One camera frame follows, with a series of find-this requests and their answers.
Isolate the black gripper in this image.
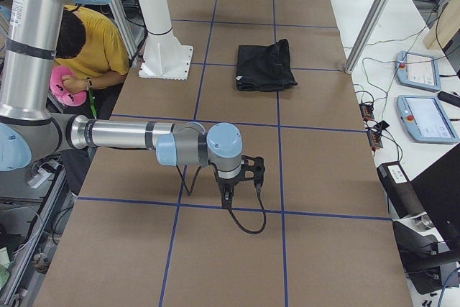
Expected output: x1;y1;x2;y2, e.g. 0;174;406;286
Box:
215;170;244;209

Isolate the black printed t-shirt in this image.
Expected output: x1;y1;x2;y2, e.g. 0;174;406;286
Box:
235;39;298;92

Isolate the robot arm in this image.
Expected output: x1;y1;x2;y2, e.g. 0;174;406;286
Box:
1;0;244;209

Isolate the black power adapter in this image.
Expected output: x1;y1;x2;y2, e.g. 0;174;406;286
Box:
373;120;390;131

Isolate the black box with label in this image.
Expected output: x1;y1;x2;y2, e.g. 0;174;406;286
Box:
377;161;426;218

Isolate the white power strip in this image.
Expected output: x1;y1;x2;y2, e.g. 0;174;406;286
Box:
27;168;52;189

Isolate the person in yellow shirt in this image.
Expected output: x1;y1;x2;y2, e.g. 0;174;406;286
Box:
53;4;130;196

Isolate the pink plush toy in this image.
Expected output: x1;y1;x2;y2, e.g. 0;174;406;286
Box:
49;65;87;106

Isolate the near teach pendant tablet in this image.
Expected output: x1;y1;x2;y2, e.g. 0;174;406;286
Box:
396;95;459;145

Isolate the teach pendant tablet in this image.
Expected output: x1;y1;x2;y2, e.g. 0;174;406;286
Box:
396;95;459;145
395;51;441;92

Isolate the far teach pendant tablet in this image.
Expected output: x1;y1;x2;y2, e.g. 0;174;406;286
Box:
395;51;441;92

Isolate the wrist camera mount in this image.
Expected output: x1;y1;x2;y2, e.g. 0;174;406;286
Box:
239;155;265;190

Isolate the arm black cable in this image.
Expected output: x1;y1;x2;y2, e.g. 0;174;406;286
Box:
175;162;267;235

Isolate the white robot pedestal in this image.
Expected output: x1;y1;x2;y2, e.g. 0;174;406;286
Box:
139;0;193;80

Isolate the aluminium frame post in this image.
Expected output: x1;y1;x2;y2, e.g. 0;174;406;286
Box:
344;0;389;74

